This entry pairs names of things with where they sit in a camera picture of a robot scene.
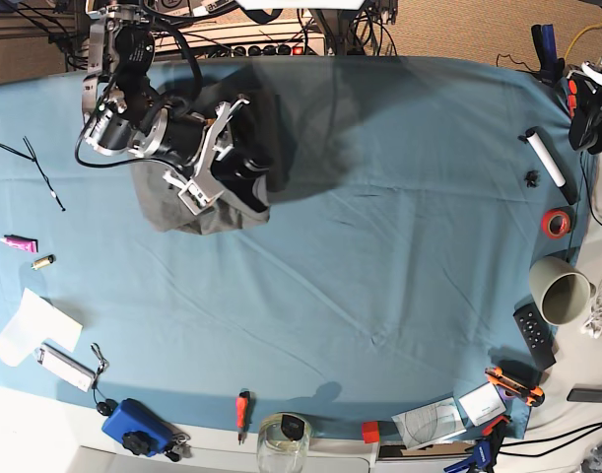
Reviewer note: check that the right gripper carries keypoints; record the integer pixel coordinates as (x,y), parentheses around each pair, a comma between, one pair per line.
(225,155)

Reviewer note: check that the grey T-shirt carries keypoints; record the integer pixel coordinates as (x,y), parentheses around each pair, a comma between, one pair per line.
(304,108)

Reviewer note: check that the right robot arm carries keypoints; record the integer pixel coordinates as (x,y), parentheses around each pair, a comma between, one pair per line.
(118,102)

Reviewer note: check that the black orange tool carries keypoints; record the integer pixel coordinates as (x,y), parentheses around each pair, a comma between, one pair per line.
(572,97)

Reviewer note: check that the white black marker pen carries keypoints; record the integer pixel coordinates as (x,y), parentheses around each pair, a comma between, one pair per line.
(533,139)

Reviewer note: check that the black small clip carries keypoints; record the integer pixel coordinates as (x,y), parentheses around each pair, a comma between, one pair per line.
(532,178)

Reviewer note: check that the red tape roll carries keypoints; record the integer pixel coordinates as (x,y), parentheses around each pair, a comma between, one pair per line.
(556,223)

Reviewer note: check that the black power strip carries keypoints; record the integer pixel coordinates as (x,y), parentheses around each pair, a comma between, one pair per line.
(255,50)

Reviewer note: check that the beige mug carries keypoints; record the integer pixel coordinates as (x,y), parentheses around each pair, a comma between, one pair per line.
(561,293)

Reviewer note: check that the blue table cloth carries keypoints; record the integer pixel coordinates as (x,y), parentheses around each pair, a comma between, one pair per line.
(392,290)

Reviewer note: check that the black remote control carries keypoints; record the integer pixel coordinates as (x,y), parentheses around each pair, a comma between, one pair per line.
(536,333)

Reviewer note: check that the pink tube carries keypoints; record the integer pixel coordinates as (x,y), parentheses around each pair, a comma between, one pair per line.
(20,243)

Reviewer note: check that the red screwdriver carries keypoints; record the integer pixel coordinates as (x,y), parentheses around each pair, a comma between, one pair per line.
(242,404)

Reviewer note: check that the white paper sheet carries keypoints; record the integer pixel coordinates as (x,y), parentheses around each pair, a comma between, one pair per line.
(36,320)

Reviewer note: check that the white rectangular device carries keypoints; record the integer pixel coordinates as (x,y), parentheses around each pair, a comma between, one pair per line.
(64,367)

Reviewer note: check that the blue box with knob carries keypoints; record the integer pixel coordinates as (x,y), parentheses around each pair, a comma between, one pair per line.
(137,429)

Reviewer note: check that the glass jar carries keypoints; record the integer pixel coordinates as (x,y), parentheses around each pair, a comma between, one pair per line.
(283,443)

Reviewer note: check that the black power brick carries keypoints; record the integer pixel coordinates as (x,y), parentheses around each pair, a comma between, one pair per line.
(585,394)

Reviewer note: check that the orange utility knife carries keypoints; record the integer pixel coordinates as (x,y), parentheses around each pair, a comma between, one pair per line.
(531,395)

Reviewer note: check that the red cube block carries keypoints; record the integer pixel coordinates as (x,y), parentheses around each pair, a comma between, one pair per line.
(370,432)

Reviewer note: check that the white small box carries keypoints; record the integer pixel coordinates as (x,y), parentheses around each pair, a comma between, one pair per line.
(482,404)

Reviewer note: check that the printed paper booklet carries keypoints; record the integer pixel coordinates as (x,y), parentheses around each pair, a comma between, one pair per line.
(430,424)

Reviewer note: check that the blue clamp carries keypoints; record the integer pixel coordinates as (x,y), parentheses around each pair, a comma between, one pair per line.
(483,455)

